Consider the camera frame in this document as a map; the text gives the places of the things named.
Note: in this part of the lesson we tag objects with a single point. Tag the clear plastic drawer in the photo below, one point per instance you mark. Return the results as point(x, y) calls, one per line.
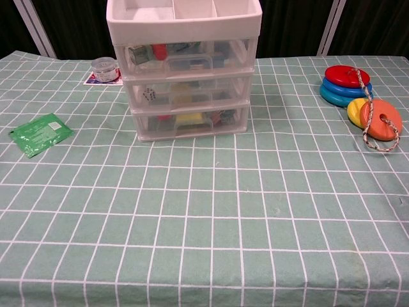
point(191, 97)
point(191, 68)
point(191, 130)

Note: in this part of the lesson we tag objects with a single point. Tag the red toy trash can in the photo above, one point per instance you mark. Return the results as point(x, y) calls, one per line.
point(159, 51)

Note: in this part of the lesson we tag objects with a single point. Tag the grey block in drawer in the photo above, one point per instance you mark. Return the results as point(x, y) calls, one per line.
point(140, 55)

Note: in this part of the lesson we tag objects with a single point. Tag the green checked tablecloth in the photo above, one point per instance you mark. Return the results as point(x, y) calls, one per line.
point(204, 224)

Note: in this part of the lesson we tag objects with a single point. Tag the white dice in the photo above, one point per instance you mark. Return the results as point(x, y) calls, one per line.
point(149, 94)

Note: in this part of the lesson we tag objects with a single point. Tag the clear round jar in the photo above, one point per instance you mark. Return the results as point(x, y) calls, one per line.
point(103, 68)

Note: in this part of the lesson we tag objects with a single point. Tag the red white blue card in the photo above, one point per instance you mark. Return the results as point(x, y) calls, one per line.
point(91, 80)

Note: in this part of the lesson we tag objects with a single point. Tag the black curtain panel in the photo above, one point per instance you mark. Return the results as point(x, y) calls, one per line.
point(377, 25)
point(76, 25)
point(287, 25)
point(9, 25)

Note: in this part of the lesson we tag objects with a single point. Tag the yellow stacking disc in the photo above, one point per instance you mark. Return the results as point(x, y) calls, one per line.
point(354, 110)

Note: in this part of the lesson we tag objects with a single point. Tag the red stacking disc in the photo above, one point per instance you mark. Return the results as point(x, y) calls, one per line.
point(342, 76)

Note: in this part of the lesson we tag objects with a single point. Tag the green foil sachet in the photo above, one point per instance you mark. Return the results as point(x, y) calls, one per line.
point(40, 135)

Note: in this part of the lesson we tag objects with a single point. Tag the orange stacking disc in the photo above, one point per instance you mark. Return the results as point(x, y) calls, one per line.
point(386, 128)

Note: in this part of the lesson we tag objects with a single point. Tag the white plastic drawer unit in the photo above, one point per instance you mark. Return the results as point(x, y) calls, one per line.
point(185, 28)

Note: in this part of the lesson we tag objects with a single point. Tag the white frame pole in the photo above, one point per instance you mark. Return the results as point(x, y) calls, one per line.
point(330, 25)
point(35, 28)

